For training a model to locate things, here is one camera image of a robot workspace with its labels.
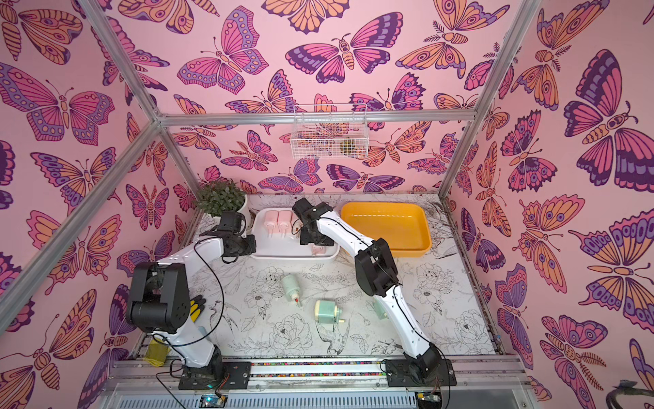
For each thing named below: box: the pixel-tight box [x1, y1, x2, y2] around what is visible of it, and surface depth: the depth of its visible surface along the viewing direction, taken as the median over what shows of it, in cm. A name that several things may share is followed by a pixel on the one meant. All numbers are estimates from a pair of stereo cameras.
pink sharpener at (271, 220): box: [263, 210, 279, 239], surface depth 105 cm
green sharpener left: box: [281, 274, 301, 303], surface depth 86 cm
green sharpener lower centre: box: [314, 299, 346, 325], surface depth 81 cm
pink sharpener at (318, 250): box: [311, 245, 327, 257], surface depth 99 cm
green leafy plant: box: [196, 178, 247, 218], surface depth 97 cm
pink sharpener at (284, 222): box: [277, 209, 293, 239], surface depth 105 cm
